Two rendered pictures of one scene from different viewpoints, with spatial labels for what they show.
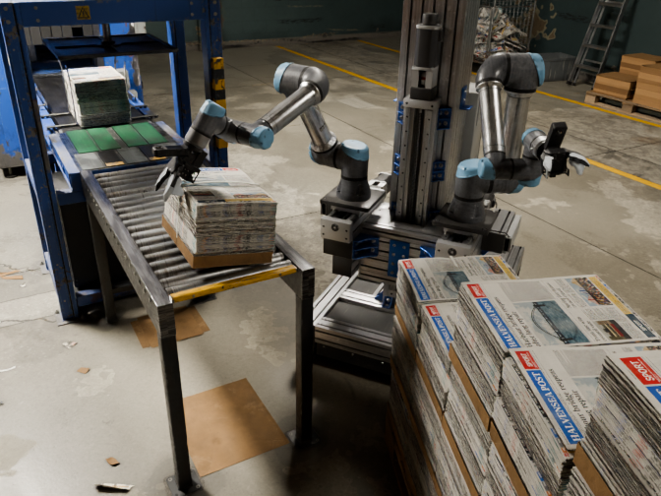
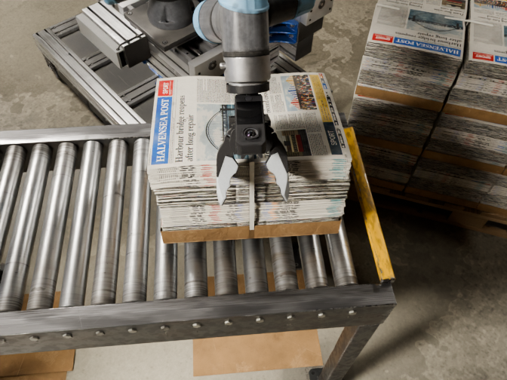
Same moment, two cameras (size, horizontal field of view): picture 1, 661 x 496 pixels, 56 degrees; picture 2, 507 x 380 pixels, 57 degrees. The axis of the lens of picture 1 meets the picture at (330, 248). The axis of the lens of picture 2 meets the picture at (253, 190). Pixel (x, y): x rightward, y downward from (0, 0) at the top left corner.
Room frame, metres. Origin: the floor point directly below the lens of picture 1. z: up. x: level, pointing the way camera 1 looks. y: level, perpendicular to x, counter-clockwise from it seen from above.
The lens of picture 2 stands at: (1.74, 0.99, 1.73)
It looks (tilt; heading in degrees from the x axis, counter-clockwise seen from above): 55 degrees down; 294
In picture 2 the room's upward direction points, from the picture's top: 2 degrees clockwise
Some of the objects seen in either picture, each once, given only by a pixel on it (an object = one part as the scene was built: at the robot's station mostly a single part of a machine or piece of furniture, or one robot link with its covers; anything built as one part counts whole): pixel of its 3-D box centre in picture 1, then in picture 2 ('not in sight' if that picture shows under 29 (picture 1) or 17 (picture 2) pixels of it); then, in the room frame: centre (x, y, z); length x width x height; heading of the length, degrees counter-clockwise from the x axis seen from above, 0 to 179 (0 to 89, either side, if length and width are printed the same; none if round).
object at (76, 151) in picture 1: (122, 152); not in sight; (3.21, 1.14, 0.75); 0.70 x 0.65 x 0.10; 30
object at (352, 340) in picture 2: (175, 413); (342, 356); (1.65, 0.52, 0.34); 0.06 x 0.06 x 0.68; 30
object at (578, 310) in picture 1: (555, 309); not in sight; (1.23, -0.53, 1.06); 0.37 x 0.29 x 0.01; 99
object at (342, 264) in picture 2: (230, 279); (328, 203); (1.82, 0.33, 0.77); 0.47 x 0.05 x 0.05; 120
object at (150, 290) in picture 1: (118, 236); (76, 329); (2.20, 0.84, 0.74); 1.34 x 0.05 x 0.12; 30
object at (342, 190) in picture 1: (353, 184); (170, 1); (2.51, -0.09, 0.87); 0.15 x 0.15 x 0.10
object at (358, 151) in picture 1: (353, 157); not in sight; (2.52, -0.09, 0.98); 0.13 x 0.12 x 0.14; 55
